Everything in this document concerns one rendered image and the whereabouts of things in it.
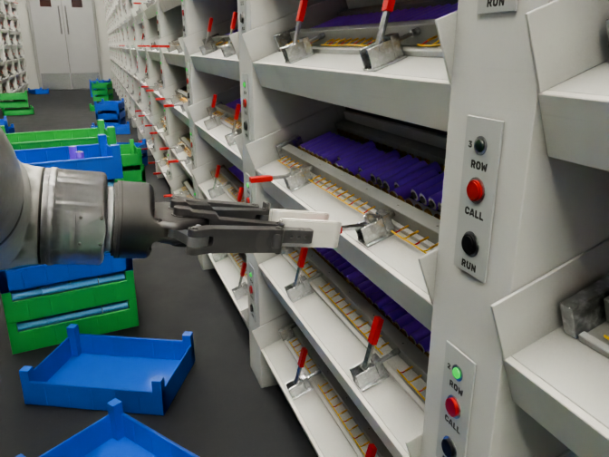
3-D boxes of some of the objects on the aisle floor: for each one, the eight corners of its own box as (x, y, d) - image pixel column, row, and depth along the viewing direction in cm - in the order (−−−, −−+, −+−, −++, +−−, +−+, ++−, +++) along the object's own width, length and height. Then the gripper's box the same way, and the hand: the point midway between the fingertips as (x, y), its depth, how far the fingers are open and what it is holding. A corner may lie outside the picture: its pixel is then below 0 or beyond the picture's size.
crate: (24, 404, 113) (17, 371, 111) (74, 353, 132) (71, 323, 130) (163, 416, 110) (160, 382, 107) (195, 361, 129) (193, 331, 126)
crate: (12, 354, 131) (6, 325, 129) (9, 319, 148) (4, 292, 146) (139, 325, 145) (136, 298, 142) (123, 296, 162) (120, 271, 159)
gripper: (105, 230, 61) (303, 238, 70) (109, 286, 47) (356, 288, 56) (109, 164, 59) (312, 181, 68) (114, 202, 45) (370, 218, 54)
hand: (304, 228), depth 60 cm, fingers open, 3 cm apart
